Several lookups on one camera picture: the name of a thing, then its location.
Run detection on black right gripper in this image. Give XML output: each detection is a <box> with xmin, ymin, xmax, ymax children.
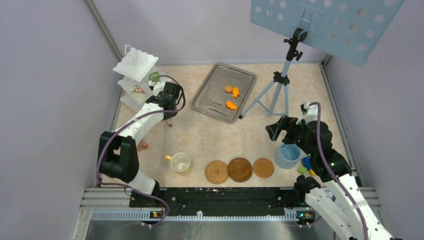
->
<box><xmin>265</xmin><ymin>114</ymin><xmax>315</xmax><ymax>157</ymax></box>

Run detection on green swirl roll cake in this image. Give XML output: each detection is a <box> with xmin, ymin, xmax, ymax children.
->
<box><xmin>148</xmin><ymin>71</ymin><xmax>161</xmax><ymax>83</ymax></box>

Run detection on white strawberry cake slice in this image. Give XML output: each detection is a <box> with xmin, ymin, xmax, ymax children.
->
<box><xmin>130</xmin><ymin>84</ymin><xmax>146</xmax><ymax>98</ymax></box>

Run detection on orange fish pastry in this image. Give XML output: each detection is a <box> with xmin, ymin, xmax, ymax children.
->
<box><xmin>231</xmin><ymin>87</ymin><xmax>240</xmax><ymax>99</ymax></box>
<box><xmin>225</xmin><ymin>101</ymin><xmax>238</xmax><ymax>111</ymax></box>

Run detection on round brown cookie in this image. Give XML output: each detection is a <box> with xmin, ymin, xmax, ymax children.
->
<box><xmin>224</xmin><ymin>85</ymin><xmax>233</xmax><ymax>93</ymax></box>

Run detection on pink cat-paw tongs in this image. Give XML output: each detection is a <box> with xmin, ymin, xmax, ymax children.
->
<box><xmin>166</xmin><ymin>119</ymin><xmax>173</xmax><ymax>128</ymax></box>

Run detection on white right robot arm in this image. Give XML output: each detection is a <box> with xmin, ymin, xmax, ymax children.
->
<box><xmin>265</xmin><ymin>116</ymin><xmax>394</xmax><ymax>240</ymax></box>

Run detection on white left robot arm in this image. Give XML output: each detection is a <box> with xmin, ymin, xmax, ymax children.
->
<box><xmin>97</xmin><ymin>82</ymin><xmax>185</xmax><ymax>207</ymax></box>

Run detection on light blue tripod stand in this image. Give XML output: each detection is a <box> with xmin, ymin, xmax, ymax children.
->
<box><xmin>238</xmin><ymin>27</ymin><xmax>308</xmax><ymax>119</ymax></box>

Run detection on light blue mug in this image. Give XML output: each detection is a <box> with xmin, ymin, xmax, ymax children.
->
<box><xmin>274</xmin><ymin>143</ymin><xmax>302</xmax><ymax>170</ymax></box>

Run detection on white three-tier dessert stand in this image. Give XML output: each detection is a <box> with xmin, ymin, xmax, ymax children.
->
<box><xmin>113</xmin><ymin>44</ymin><xmax>171</xmax><ymax>112</ymax></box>

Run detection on light wooden round coaster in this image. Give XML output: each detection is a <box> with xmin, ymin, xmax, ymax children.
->
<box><xmin>253</xmin><ymin>158</ymin><xmax>275</xmax><ymax>179</ymax></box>

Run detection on green toy cube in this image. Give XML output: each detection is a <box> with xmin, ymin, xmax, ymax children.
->
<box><xmin>298</xmin><ymin>166</ymin><xmax>308</xmax><ymax>175</ymax></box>

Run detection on pink mug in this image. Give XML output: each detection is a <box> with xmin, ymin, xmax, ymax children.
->
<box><xmin>136</xmin><ymin>140</ymin><xmax>149</xmax><ymax>152</ymax></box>

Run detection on yellow toy cube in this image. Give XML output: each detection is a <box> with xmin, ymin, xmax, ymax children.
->
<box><xmin>308</xmin><ymin>169</ymin><xmax>316</xmax><ymax>176</ymax></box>

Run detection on metal serving tray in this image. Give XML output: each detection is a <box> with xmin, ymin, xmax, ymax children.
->
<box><xmin>190</xmin><ymin>62</ymin><xmax>257</xmax><ymax>124</ymax></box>

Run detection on dark wooden round coaster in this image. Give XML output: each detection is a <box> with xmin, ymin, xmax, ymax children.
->
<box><xmin>227</xmin><ymin>157</ymin><xmax>253</xmax><ymax>183</ymax></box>

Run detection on yellow transparent cup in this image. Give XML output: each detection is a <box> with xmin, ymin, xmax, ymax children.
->
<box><xmin>165</xmin><ymin>152</ymin><xmax>193</xmax><ymax>176</ymax></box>

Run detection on woven rattan coaster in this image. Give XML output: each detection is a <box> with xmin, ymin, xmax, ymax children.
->
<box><xmin>204</xmin><ymin>160</ymin><xmax>229</xmax><ymax>185</ymax></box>

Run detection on light blue perforated board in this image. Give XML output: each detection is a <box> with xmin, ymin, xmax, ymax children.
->
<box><xmin>250</xmin><ymin>0</ymin><xmax>404</xmax><ymax>67</ymax></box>

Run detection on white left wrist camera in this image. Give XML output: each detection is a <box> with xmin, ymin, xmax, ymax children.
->
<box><xmin>148</xmin><ymin>80</ymin><xmax>166</xmax><ymax>96</ymax></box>

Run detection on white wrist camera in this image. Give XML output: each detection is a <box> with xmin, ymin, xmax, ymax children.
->
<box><xmin>296</xmin><ymin>102</ymin><xmax>319</xmax><ymax>125</ymax></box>
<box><xmin>148</xmin><ymin>80</ymin><xmax>166</xmax><ymax>96</ymax></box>

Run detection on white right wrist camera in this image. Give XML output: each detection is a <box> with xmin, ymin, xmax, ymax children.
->
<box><xmin>296</xmin><ymin>102</ymin><xmax>319</xmax><ymax>125</ymax></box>

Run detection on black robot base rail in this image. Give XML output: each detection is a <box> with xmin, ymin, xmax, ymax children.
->
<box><xmin>129</xmin><ymin>187</ymin><xmax>306</xmax><ymax>217</ymax></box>

